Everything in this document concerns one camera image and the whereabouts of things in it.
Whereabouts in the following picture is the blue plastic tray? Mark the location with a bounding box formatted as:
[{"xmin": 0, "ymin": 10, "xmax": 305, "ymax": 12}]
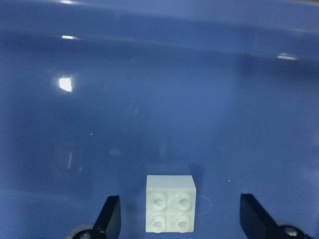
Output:
[{"xmin": 0, "ymin": 0, "xmax": 319, "ymax": 239}]

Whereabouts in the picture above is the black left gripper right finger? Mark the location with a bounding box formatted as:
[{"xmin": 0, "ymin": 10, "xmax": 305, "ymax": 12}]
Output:
[{"xmin": 240, "ymin": 194, "xmax": 311, "ymax": 239}]

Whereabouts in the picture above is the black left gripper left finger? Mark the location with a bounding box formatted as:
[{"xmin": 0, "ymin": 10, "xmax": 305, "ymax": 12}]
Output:
[{"xmin": 91, "ymin": 196, "xmax": 121, "ymax": 239}]

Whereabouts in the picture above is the white block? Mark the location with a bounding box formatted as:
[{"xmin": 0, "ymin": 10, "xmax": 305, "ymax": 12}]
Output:
[{"xmin": 145, "ymin": 175, "xmax": 196, "ymax": 234}]

